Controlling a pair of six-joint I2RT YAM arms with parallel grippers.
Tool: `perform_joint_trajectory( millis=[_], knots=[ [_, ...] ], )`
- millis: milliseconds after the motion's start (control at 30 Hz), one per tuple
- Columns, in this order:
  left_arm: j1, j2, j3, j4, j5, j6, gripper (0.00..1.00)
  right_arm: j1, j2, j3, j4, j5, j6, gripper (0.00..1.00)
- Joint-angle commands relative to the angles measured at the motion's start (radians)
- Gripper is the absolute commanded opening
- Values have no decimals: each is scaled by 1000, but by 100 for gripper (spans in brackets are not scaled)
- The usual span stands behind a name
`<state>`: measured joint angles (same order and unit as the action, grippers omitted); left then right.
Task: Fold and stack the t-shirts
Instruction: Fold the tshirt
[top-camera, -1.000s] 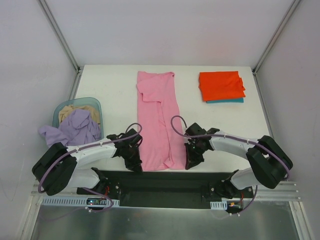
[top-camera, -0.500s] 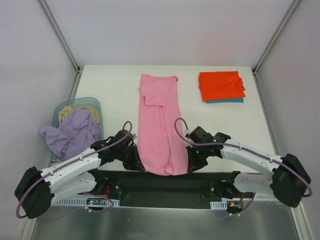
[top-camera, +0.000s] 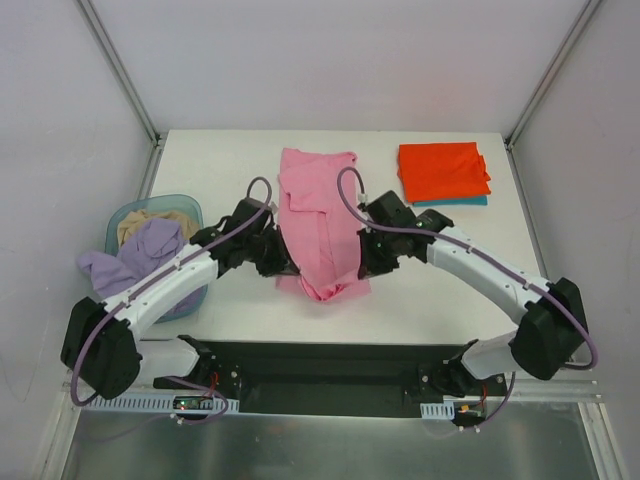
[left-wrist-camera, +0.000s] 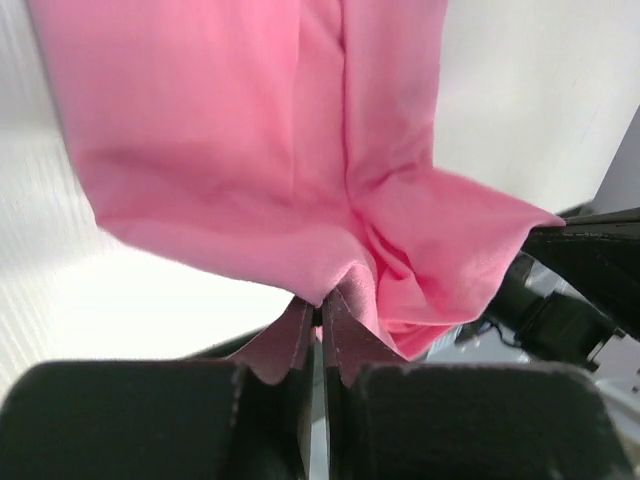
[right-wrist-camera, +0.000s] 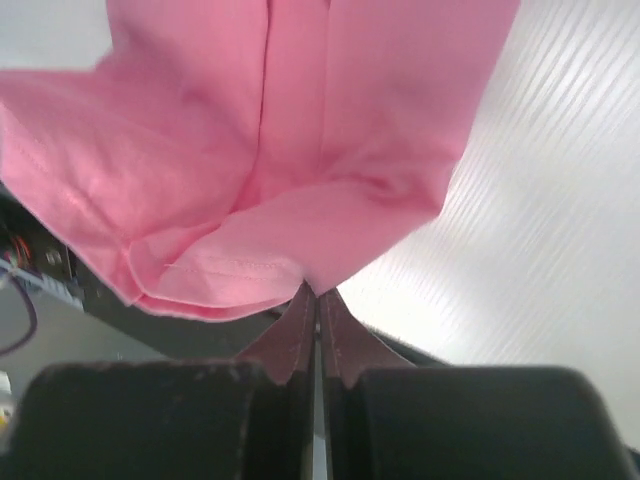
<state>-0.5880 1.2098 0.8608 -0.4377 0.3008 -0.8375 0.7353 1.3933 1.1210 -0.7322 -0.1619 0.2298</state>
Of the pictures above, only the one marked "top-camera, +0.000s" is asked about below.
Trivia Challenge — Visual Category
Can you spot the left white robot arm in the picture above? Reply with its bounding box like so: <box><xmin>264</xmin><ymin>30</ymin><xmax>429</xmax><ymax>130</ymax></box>
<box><xmin>61</xmin><ymin>198</ymin><xmax>300</xmax><ymax>399</ymax></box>

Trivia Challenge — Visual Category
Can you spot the right aluminium frame post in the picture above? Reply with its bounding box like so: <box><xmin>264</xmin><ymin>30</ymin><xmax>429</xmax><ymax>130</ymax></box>
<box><xmin>504</xmin><ymin>0</ymin><xmax>605</xmax><ymax>152</ymax></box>

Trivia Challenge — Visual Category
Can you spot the folded orange t shirt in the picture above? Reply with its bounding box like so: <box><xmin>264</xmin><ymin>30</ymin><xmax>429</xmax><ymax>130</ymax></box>
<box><xmin>397</xmin><ymin>142</ymin><xmax>491</xmax><ymax>203</ymax></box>

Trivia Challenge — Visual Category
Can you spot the teal plastic basket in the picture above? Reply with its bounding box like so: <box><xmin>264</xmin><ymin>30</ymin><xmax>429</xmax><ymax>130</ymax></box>
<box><xmin>102</xmin><ymin>193</ymin><xmax>210</xmax><ymax>325</ymax></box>

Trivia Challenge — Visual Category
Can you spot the aluminium frame post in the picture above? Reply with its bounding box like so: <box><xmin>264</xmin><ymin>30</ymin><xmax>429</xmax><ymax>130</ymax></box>
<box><xmin>75</xmin><ymin>0</ymin><xmax>161</xmax><ymax>146</ymax></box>
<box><xmin>504</xmin><ymin>0</ymin><xmax>605</xmax><ymax>152</ymax></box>

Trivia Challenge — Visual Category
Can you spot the pink t shirt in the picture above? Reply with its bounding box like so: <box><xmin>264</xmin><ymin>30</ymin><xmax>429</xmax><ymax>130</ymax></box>
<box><xmin>276</xmin><ymin>148</ymin><xmax>371</xmax><ymax>303</ymax></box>

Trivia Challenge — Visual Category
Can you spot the right white cable duct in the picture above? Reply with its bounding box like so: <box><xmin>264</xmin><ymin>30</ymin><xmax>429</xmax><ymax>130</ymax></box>
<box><xmin>420</xmin><ymin>401</ymin><xmax>455</xmax><ymax>421</ymax></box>

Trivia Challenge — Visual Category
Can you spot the beige t shirt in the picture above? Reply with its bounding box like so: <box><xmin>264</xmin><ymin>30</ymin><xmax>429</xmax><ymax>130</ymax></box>
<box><xmin>116</xmin><ymin>209</ymin><xmax>200</xmax><ymax>246</ymax></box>

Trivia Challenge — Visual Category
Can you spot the folded teal t shirt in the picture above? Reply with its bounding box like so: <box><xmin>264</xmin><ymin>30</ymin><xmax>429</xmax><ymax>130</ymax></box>
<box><xmin>412</xmin><ymin>195</ymin><xmax>488</xmax><ymax>208</ymax></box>

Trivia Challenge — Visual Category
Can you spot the lavender t shirt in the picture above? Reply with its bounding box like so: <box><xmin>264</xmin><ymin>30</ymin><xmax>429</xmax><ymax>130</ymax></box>
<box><xmin>77</xmin><ymin>218</ymin><xmax>188</xmax><ymax>299</ymax></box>

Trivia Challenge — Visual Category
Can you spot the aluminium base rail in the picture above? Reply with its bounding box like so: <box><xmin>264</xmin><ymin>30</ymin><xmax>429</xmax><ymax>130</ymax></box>
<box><xmin>60</xmin><ymin>370</ymin><xmax>606</xmax><ymax>403</ymax></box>

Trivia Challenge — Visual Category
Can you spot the left aluminium frame post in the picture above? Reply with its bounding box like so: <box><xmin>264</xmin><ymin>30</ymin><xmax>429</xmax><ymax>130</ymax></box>
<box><xmin>75</xmin><ymin>0</ymin><xmax>161</xmax><ymax>146</ymax></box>

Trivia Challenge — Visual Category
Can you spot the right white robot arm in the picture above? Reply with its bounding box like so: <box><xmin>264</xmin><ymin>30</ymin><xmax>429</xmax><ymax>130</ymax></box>
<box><xmin>358</xmin><ymin>191</ymin><xmax>588</xmax><ymax>395</ymax></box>

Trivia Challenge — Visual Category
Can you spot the left white cable duct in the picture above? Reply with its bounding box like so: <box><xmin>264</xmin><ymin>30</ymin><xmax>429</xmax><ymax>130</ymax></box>
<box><xmin>86</xmin><ymin>393</ymin><xmax>239</xmax><ymax>415</ymax></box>

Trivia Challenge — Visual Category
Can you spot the white cable duct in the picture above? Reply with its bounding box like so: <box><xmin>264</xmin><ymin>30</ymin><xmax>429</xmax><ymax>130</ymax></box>
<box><xmin>86</xmin><ymin>393</ymin><xmax>239</xmax><ymax>415</ymax></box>
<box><xmin>420</xmin><ymin>401</ymin><xmax>455</xmax><ymax>421</ymax></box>

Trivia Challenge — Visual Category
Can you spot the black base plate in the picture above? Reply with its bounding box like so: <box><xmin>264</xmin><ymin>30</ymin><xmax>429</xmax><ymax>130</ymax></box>
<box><xmin>152</xmin><ymin>339</ymin><xmax>521</xmax><ymax>419</ymax></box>

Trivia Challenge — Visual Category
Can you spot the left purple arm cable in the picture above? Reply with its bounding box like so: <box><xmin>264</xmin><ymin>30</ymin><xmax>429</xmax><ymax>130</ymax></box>
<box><xmin>70</xmin><ymin>176</ymin><xmax>275</xmax><ymax>407</ymax></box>

